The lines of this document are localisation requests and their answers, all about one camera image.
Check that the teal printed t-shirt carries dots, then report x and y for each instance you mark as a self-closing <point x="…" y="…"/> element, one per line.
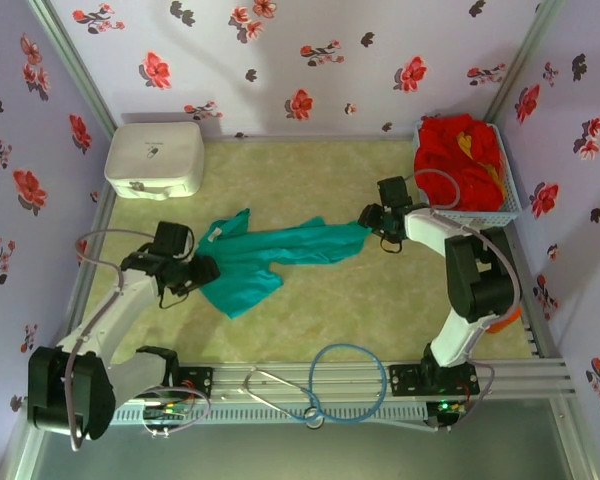
<point x="250" y="270"/>

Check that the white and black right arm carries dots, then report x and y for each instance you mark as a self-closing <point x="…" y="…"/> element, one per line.
<point x="460" y="340"/>

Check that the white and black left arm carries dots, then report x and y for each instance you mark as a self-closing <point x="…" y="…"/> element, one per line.
<point x="120" y="310"/>

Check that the light blue plastic basket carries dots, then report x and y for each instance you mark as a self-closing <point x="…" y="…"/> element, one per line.
<point x="510" y="205"/>

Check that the white plastic box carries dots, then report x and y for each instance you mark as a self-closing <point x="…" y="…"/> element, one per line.
<point x="155" y="155"/>

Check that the orange object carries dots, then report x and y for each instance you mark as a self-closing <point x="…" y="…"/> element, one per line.
<point x="505" y="322"/>

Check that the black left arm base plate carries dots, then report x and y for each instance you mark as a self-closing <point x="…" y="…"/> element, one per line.
<point x="200" y="382"/>

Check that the aluminium side rail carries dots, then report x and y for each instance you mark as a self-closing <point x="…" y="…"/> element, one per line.
<point x="536" y="325"/>
<point x="80" y="295"/>

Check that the aluminium wall-side rail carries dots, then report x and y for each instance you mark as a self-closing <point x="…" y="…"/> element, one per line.
<point x="305" y="137"/>

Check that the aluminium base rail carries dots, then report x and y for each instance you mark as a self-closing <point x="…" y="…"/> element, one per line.
<point x="230" y="385"/>

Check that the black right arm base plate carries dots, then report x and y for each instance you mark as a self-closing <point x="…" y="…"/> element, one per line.
<point x="405" y="382"/>

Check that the aluminium frame post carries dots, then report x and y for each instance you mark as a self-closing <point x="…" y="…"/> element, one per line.
<point x="522" y="60"/>
<point x="75" y="65"/>

